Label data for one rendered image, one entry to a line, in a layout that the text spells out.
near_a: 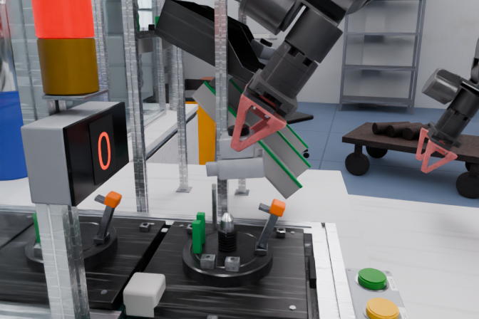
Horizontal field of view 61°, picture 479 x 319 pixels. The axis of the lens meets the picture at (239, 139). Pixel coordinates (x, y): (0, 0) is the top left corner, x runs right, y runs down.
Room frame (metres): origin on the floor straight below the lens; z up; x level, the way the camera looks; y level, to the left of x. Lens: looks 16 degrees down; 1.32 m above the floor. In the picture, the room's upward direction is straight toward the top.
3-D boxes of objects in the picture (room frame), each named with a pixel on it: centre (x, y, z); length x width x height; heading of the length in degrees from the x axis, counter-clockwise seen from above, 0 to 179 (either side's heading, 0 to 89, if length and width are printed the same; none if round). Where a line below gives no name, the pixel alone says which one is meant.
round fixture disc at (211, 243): (0.56, 0.02, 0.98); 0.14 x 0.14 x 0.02
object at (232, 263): (0.51, 0.01, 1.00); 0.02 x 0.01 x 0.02; 83
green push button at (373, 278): (0.52, -0.19, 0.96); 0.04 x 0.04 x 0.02
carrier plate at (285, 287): (0.56, 0.02, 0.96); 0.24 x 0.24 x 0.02; 83
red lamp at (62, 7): (0.39, 0.16, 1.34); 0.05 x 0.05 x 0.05
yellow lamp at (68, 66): (0.39, 0.16, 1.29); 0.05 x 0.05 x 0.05
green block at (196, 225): (0.55, 0.06, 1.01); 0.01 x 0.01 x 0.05; 83
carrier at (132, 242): (0.59, 0.27, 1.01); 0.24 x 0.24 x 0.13; 83
